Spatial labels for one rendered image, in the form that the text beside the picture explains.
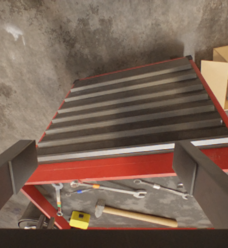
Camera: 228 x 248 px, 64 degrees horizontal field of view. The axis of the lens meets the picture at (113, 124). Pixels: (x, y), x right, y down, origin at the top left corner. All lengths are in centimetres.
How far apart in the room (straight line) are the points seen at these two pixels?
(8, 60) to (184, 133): 138
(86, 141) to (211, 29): 102
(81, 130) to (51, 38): 82
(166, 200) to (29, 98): 137
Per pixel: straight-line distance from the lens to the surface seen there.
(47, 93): 161
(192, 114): 68
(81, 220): 87
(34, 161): 17
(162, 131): 61
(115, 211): 78
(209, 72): 124
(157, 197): 71
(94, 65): 138
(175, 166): 17
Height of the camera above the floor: 125
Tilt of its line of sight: 50 degrees down
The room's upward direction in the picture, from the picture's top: 170 degrees counter-clockwise
